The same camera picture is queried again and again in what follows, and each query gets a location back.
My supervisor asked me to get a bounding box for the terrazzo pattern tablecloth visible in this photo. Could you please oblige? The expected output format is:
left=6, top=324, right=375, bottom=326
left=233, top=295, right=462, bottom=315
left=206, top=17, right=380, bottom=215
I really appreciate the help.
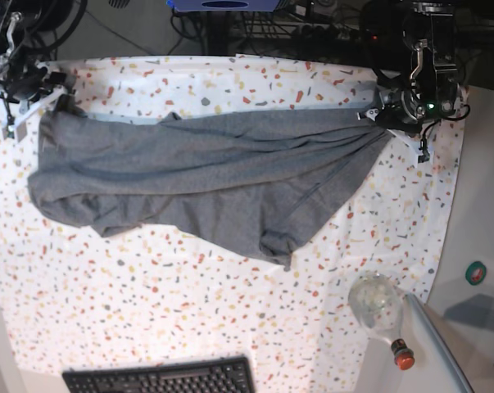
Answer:
left=0, top=53, right=470, bottom=393

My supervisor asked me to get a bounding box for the grey t-shirt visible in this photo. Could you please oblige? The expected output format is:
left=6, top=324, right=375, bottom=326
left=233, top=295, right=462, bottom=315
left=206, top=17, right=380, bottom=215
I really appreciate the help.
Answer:
left=28, top=109, right=391, bottom=266

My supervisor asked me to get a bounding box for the black keyboard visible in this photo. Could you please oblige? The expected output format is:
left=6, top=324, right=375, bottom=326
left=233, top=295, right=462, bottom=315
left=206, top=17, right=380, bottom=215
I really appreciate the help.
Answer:
left=62, top=356, right=256, bottom=393

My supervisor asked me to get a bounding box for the green tape roll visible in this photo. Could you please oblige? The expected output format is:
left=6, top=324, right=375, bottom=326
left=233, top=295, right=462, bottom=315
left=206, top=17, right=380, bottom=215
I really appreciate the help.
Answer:
left=465, top=261, right=487, bottom=286

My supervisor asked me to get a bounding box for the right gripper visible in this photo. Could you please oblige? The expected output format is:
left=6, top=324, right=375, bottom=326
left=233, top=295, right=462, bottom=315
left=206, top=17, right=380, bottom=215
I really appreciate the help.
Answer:
left=0, top=54, right=81, bottom=142

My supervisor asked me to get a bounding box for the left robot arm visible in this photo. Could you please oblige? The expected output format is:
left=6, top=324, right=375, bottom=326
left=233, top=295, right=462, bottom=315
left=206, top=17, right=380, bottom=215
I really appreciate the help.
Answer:
left=358, top=1, right=470, bottom=164

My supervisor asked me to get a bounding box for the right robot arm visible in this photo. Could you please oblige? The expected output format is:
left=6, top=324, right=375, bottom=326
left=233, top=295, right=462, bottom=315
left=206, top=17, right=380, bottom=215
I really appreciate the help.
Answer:
left=0, top=1, right=88, bottom=141

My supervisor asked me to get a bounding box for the clear bottle with red cap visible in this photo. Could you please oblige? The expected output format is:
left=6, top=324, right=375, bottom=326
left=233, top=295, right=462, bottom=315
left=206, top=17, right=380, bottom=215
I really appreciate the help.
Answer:
left=348, top=272, right=415, bottom=371

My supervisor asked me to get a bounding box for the black power strip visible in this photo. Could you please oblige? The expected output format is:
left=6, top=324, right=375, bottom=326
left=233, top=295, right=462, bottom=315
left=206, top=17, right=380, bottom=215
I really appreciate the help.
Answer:
left=292, top=23, right=361, bottom=42

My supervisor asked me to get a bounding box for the blue box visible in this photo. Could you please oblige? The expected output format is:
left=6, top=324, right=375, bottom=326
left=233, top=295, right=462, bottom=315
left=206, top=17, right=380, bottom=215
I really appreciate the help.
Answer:
left=166, top=0, right=291, bottom=12

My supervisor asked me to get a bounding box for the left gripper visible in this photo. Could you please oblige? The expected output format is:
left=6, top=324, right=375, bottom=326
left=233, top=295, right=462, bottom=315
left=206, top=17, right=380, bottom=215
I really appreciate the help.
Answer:
left=356, top=79, right=470, bottom=164

